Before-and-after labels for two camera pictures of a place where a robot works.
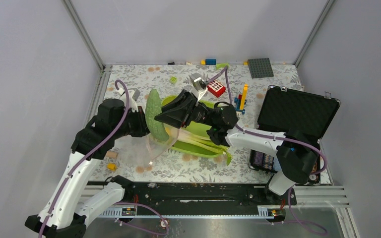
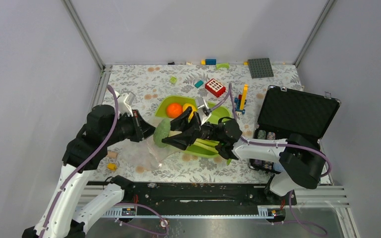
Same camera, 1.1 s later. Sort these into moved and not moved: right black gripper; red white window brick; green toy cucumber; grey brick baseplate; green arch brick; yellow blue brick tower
Moved: green toy cucumber; right black gripper
Not moved: green arch brick; yellow blue brick tower; red white window brick; grey brick baseplate
